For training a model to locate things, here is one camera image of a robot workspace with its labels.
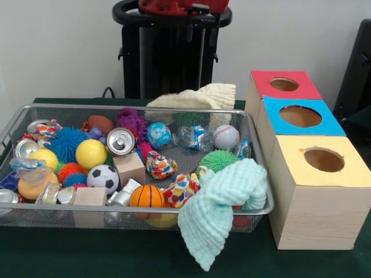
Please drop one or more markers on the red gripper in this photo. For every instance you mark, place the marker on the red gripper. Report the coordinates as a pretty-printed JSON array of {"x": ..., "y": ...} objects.
[{"x": 217, "y": 5}]

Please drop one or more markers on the cream yellow cloth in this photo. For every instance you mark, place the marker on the cream yellow cloth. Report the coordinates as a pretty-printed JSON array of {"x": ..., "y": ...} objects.
[{"x": 203, "y": 97}]

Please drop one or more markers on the mint green cloth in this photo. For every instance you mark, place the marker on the mint green cloth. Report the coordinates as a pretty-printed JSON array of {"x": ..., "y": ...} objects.
[{"x": 214, "y": 208}]

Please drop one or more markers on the wooden box with three holes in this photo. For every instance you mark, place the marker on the wooden box with three holes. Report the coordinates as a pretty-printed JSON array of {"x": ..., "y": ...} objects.
[{"x": 319, "y": 217}]

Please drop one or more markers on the shallow clear mesh bin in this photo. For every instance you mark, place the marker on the shallow clear mesh bin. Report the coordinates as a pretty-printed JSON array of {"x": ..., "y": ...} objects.
[{"x": 43, "y": 220}]

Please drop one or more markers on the white baseball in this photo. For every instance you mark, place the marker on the white baseball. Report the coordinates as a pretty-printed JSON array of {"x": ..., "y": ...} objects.
[{"x": 226, "y": 137}]

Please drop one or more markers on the blue globe ball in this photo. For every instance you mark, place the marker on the blue globe ball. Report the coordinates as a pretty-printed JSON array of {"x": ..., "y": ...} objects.
[{"x": 158, "y": 135}]

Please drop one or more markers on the green spiky ball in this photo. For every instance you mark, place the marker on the green spiky ball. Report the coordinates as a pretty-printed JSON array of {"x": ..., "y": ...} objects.
[{"x": 218, "y": 160}]

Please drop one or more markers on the silver drink can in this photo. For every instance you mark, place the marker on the silver drink can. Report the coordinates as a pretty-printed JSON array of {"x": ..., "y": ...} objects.
[{"x": 121, "y": 141}]

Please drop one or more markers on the black chair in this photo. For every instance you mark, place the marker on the black chair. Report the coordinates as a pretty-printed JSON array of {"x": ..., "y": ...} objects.
[{"x": 359, "y": 72}]

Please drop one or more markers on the large yellow ball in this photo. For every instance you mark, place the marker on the large yellow ball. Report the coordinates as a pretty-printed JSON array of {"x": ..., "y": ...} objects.
[{"x": 91, "y": 154}]

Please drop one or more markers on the orange toy basketball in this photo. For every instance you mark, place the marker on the orange toy basketball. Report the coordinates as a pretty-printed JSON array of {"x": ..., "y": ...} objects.
[{"x": 147, "y": 197}]

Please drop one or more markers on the black white soccer ball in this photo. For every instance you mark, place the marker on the black white soccer ball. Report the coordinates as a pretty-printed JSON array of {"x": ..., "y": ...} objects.
[{"x": 103, "y": 179}]

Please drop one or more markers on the dark green side table cloth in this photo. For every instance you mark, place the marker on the dark green side table cloth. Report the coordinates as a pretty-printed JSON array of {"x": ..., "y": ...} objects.
[{"x": 362, "y": 116}]

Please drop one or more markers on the plain wooden block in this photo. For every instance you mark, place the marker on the plain wooden block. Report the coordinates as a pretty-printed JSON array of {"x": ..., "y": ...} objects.
[{"x": 89, "y": 197}]

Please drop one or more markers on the small yellow ball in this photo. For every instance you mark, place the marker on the small yellow ball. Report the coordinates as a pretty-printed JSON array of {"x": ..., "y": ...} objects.
[{"x": 45, "y": 157}]

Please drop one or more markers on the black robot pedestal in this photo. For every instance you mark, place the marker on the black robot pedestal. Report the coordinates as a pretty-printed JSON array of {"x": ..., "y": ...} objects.
[{"x": 162, "y": 63}]

